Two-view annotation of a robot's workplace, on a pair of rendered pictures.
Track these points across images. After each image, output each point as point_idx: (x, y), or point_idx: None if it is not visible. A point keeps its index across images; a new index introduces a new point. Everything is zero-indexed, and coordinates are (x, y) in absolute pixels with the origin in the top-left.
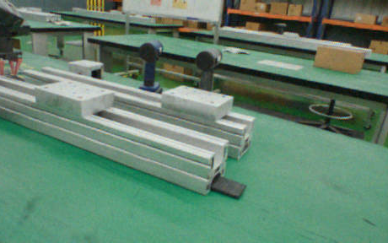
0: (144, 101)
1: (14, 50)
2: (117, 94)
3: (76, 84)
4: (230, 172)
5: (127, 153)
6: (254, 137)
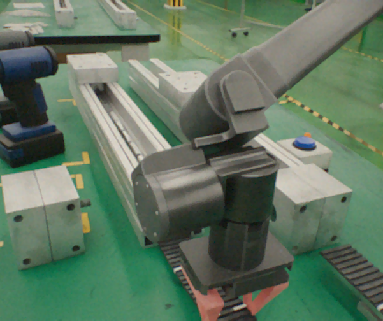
0: (120, 88)
1: (198, 269)
2: (129, 100)
3: (182, 85)
4: (122, 85)
5: None
6: (47, 93)
